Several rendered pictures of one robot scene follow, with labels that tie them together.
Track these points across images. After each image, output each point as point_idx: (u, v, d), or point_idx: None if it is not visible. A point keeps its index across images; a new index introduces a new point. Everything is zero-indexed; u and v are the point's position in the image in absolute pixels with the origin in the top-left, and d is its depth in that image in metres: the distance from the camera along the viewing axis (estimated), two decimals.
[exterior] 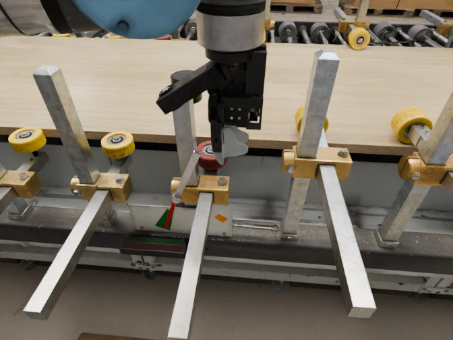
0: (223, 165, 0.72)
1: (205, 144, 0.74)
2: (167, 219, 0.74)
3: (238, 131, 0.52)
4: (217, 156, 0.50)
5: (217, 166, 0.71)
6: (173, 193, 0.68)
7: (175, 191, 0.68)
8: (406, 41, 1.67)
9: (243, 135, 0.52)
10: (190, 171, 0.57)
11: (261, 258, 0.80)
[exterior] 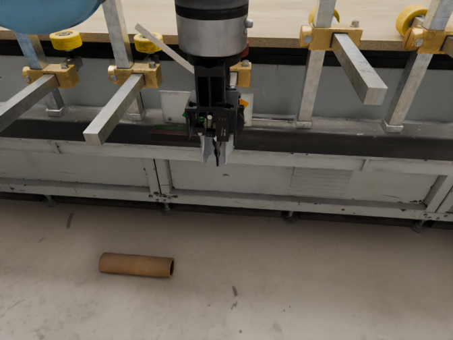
0: (245, 54, 0.80)
1: None
2: None
3: (225, 148, 0.48)
4: None
5: (240, 54, 0.79)
6: None
7: None
8: None
9: (224, 156, 0.48)
10: (160, 44, 0.68)
11: (278, 148, 0.88)
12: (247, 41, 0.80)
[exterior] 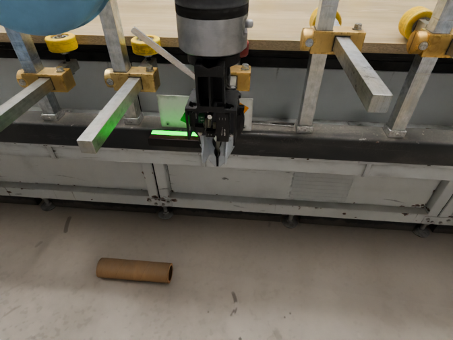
0: (245, 54, 0.80)
1: None
2: None
3: (225, 148, 0.48)
4: None
5: (240, 54, 0.79)
6: None
7: None
8: None
9: (224, 156, 0.48)
10: (158, 47, 0.66)
11: (278, 154, 0.86)
12: (247, 41, 0.80)
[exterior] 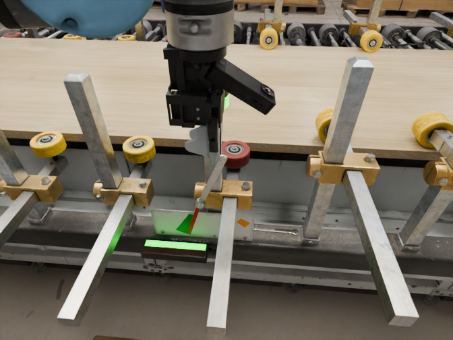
0: (245, 164, 0.74)
1: (228, 144, 0.76)
2: (191, 224, 0.75)
3: (195, 140, 0.50)
4: None
5: (240, 164, 0.73)
6: (197, 198, 0.68)
7: (199, 196, 0.68)
8: (415, 43, 1.67)
9: (190, 144, 0.50)
10: (216, 175, 0.57)
11: (282, 262, 0.80)
12: (249, 150, 0.74)
